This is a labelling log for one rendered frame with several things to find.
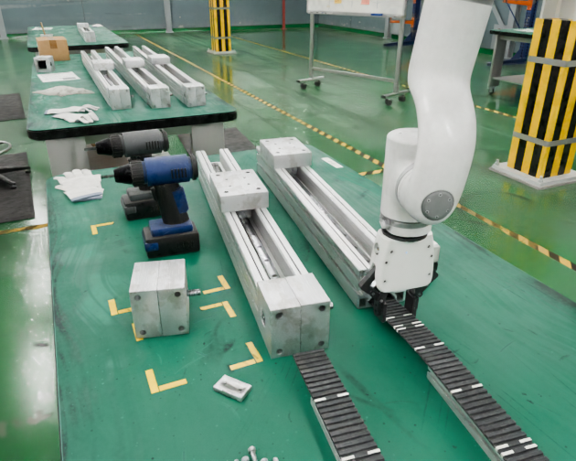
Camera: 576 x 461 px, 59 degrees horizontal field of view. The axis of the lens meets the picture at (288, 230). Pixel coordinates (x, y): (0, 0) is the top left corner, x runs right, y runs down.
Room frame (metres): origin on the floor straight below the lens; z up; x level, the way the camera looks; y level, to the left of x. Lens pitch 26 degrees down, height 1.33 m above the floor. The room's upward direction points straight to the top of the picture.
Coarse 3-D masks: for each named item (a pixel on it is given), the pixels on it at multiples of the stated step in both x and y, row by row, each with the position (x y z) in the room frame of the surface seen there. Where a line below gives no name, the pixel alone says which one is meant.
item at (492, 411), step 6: (480, 408) 0.51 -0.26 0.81; (486, 408) 0.51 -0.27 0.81; (492, 408) 0.51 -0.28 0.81; (498, 408) 0.52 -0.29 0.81; (468, 414) 0.51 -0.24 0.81; (474, 414) 0.51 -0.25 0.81; (480, 414) 0.50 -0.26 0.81; (486, 414) 0.50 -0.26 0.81; (492, 414) 0.50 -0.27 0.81; (498, 414) 0.51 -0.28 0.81; (474, 420) 0.49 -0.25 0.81; (480, 420) 0.50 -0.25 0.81
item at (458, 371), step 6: (462, 366) 0.60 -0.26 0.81; (438, 372) 0.58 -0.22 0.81; (444, 372) 0.58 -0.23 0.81; (450, 372) 0.59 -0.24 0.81; (456, 372) 0.58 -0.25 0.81; (462, 372) 0.58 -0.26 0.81; (468, 372) 0.58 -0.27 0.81; (438, 378) 0.58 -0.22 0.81; (444, 378) 0.57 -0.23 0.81; (450, 378) 0.58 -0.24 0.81
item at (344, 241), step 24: (264, 168) 1.46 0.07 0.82; (288, 192) 1.23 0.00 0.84; (312, 192) 1.27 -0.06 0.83; (312, 216) 1.05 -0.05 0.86; (336, 216) 1.10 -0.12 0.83; (312, 240) 1.04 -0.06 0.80; (336, 240) 0.91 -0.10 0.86; (360, 240) 0.96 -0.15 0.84; (336, 264) 0.91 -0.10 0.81; (360, 264) 0.81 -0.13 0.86
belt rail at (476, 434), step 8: (432, 376) 0.60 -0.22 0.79; (432, 384) 0.59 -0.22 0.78; (440, 384) 0.59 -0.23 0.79; (440, 392) 0.58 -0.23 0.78; (448, 392) 0.56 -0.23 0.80; (448, 400) 0.56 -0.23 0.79; (456, 408) 0.54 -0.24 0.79; (464, 416) 0.52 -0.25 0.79; (464, 424) 0.52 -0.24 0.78; (472, 424) 0.51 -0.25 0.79; (472, 432) 0.50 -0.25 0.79; (480, 432) 0.49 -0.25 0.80; (480, 440) 0.48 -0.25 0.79; (488, 448) 0.47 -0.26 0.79; (488, 456) 0.46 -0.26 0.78; (496, 456) 0.46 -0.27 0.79
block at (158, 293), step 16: (144, 272) 0.77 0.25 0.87; (160, 272) 0.77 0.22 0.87; (176, 272) 0.77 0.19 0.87; (144, 288) 0.72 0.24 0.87; (160, 288) 0.72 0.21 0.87; (176, 288) 0.72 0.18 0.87; (144, 304) 0.71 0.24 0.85; (160, 304) 0.72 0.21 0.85; (176, 304) 0.72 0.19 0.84; (144, 320) 0.71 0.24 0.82; (160, 320) 0.72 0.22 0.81; (176, 320) 0.72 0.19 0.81; (144, 336) 0.71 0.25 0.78; (160, 336) 0.71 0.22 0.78
